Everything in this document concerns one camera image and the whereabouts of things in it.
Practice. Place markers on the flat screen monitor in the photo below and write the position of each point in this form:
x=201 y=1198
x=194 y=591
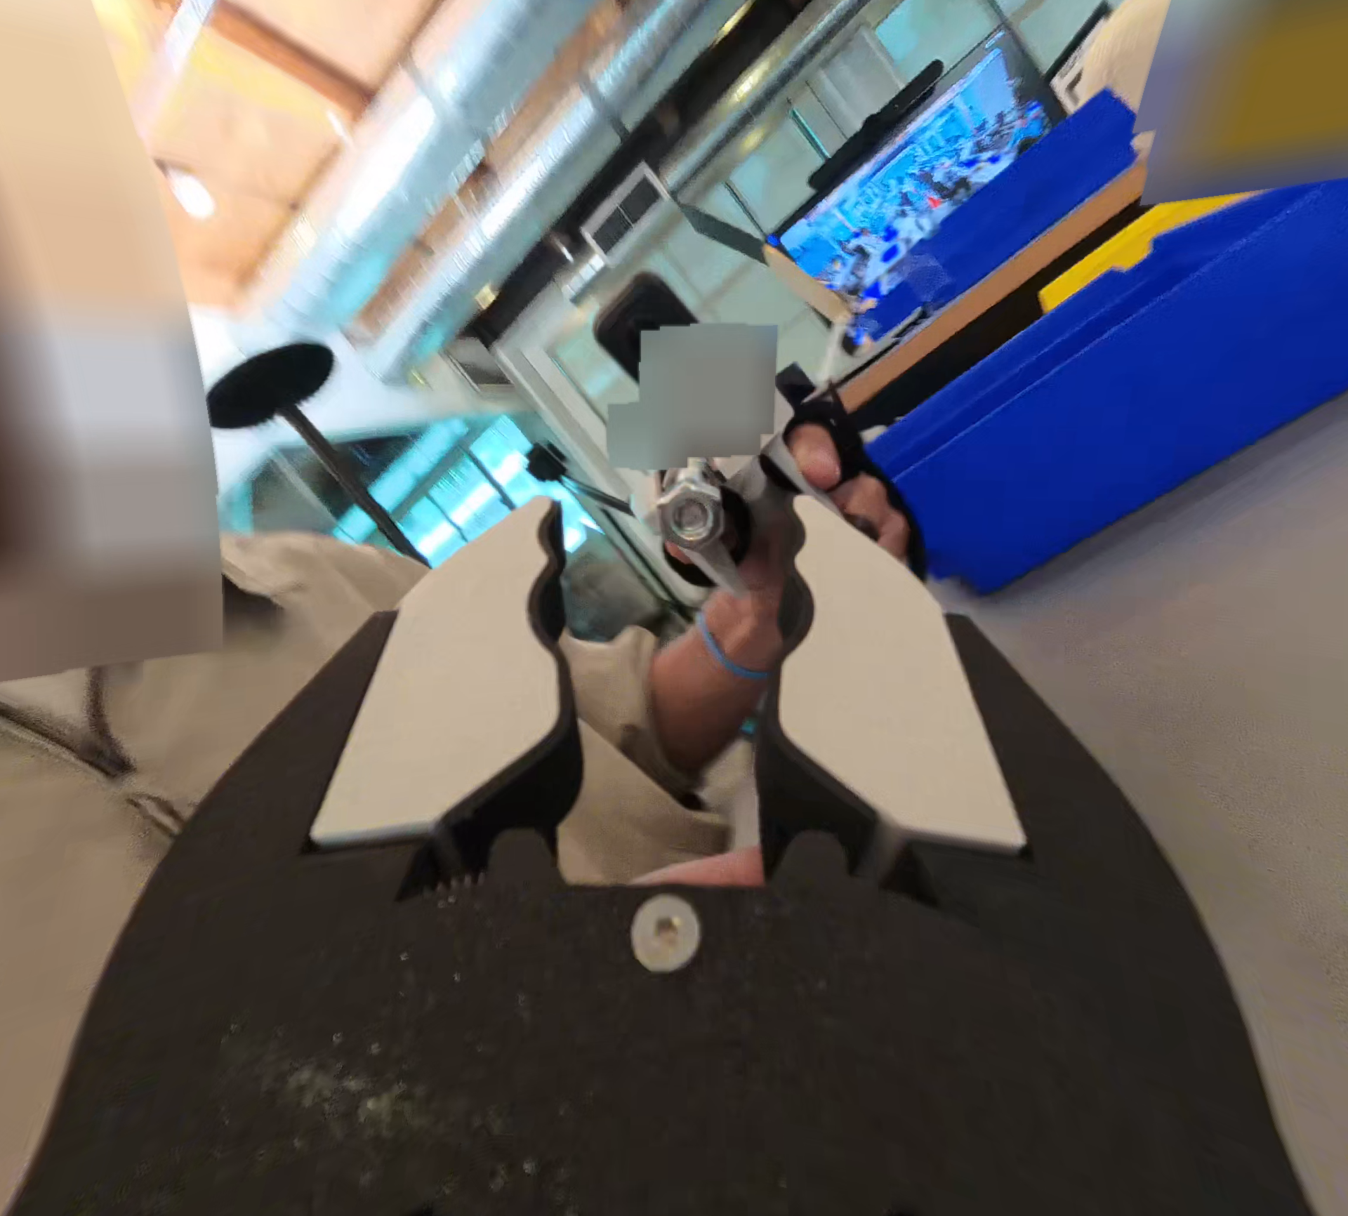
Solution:
x=894 y=194

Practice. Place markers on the blue divided plastic bin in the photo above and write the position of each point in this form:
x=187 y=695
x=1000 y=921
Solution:
x=1105 y=395

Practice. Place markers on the wooden document stand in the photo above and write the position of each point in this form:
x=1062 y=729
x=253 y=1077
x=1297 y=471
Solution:
x=800 y=284

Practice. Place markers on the yellow plastic bin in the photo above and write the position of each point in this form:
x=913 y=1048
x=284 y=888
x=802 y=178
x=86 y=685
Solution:
x=1116 y=253

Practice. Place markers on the person's left hand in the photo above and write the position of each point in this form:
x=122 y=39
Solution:
x=758 y=605

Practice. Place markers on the silver hex bolt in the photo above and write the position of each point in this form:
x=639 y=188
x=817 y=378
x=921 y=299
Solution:
x=692 y=528

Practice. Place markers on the silver ventilation duct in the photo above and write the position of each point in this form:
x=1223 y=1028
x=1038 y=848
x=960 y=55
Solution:
x=590 y=152
x=421 y=131

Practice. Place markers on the blue wristband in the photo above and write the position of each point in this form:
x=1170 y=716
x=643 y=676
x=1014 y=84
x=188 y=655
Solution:
x=726 y=663

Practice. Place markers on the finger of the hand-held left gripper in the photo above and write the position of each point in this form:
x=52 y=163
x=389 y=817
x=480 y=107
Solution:
x=644 y=506
x=726 y=569

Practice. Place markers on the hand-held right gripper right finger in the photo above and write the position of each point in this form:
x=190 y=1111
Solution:
x=894 y=711

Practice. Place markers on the white air vent grille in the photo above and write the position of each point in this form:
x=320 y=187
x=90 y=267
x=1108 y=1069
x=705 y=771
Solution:
x=621 y=215

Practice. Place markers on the black video bar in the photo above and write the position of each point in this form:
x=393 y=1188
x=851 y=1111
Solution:
x=873 y=127

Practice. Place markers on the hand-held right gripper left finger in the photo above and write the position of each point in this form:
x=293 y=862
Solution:
x=452 y=711

